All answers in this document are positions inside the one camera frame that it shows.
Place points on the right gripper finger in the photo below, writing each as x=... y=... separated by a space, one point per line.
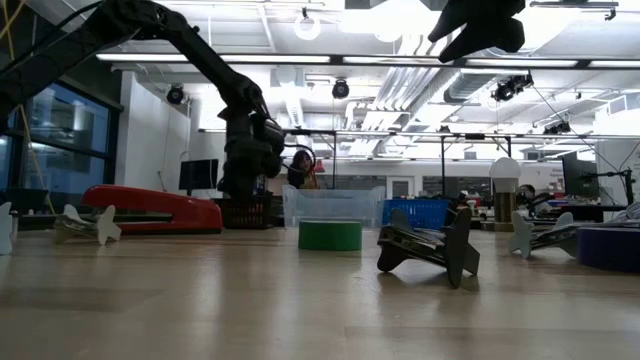
x=500 y=35
x=460 y=15

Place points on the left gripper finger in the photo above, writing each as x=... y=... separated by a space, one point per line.
x=249 y=186
x=230 y=186

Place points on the red cylindrical bottle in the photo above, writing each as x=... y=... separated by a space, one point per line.
x=165 y=205

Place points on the green tape roll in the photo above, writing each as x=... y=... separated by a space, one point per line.
x=330 y=236

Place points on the white staple remover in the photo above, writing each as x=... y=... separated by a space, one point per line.
x=107 y=227

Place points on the dark grey staple remover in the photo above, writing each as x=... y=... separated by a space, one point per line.
x=425 y=250

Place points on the pale grey staple remover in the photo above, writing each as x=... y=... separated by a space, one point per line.
x=520 y=235

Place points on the purple tape roll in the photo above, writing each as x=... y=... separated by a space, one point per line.
x=610 y=249

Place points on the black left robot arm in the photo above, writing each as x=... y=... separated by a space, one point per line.
x=200 y=50

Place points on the black plastic bin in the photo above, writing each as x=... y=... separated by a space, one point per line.
x=250 y=215

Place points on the black monitor on stand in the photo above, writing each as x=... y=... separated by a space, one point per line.
x=199 y=174

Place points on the person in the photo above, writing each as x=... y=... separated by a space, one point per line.
x=300 y=172

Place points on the black ceiling track light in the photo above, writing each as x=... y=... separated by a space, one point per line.
x=557 y=127
x=510 y=87

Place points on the clear plastic bin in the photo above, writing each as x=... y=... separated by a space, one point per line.
x=332 y=205

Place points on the long ceiling light strip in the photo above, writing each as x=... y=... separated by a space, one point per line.
x=150 y=58

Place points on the bulb lamp with brass base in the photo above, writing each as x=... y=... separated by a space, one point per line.
x=505 y=172

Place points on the black desk monitor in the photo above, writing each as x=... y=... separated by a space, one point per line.
x=580 y=175

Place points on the blue plastic bin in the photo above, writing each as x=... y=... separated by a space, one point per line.
x=425 y=212

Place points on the cluttered background desk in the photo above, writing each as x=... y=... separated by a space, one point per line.
x=575 y=212

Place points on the black background rig frame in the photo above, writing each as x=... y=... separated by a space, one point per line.
x=310 y=132
x=475 y=136

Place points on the small grey metal post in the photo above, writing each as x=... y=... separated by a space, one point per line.
x=15 y=225

